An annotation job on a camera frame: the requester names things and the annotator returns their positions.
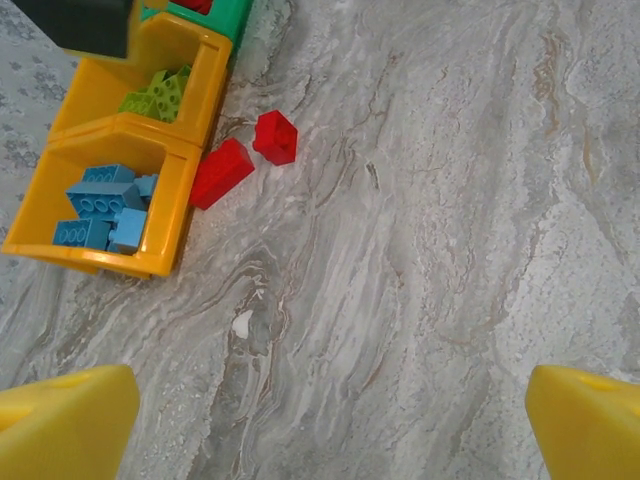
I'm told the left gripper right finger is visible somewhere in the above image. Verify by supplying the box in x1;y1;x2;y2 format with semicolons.
524;363;640;480

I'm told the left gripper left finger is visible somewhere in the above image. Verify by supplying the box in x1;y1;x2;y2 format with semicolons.
0;363;142;480

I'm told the red lego brick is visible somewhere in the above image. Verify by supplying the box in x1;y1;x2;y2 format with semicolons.
188;138;256;211
252;110;300;166
169;0;215;15

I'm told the lime green lego plate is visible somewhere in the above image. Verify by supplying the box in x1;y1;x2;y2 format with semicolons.
152;82;184;124

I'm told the blue lego brick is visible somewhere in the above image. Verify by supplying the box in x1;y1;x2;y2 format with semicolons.
82;163;136;186
112;207;149;255
52;218;111;250
65;182;146;221
132;173;160;199

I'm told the orange plastic bin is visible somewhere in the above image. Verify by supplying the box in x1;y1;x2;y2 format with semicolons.
0;119;204;280
47;12;234;151

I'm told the green plastic bin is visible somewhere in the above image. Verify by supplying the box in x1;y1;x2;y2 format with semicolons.
139;0;254;54

